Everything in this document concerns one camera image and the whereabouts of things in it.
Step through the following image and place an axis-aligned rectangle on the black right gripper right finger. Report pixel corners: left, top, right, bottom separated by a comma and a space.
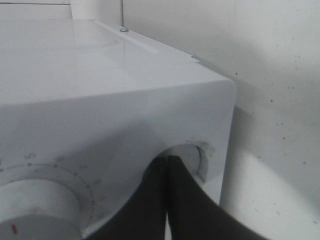
166, 156, 265, 240

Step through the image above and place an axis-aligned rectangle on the white microwave oven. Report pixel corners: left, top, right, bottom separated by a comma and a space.
0, 19, 236, 239

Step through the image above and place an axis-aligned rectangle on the round white door button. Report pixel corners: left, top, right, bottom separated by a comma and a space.
159, 143, 208, 185

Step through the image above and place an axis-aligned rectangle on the white lower microwave knob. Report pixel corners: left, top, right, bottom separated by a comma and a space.
0, 179, 82, 240

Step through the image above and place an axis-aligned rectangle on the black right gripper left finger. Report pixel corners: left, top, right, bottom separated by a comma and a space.
87, 157, 167, 240

